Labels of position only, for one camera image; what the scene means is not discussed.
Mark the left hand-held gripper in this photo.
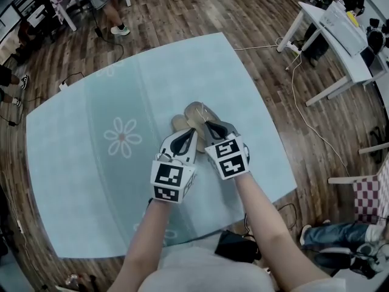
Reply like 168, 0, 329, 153
150, 127, 199, 206

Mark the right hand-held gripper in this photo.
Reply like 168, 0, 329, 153
201, 119, 252, 181

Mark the person's right forearm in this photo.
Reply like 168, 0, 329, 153
233, 173, 331, 285

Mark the person's left forearm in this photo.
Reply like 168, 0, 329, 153
111, 198, 173, 292

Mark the light blue flowered tablecloth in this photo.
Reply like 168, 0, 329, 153
26, 32, 298, 260

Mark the black waist bag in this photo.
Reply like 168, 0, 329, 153
214, 229, 262, 264

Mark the person's grey shirt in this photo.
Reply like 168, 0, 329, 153
138, 245, 347, 292

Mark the white table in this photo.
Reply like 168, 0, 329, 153
277, 1, 382, 108
360, 46, 389, 88
50, 0, 133, 32
327, 141, 389, 186

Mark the black office chair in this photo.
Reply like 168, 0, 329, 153
369, 126, 389, 164

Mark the white box appliance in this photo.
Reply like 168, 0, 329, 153
318, 1, 369, 57

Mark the grey hard-shell backpack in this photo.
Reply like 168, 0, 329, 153
349, 240, 384, 273

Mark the black metal railing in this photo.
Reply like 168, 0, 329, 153
0, 0, 42, 35

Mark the white floor cable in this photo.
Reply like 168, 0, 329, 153
233, 43, 351, 176

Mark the black floor cable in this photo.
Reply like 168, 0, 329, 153
275, 203, 298, 231

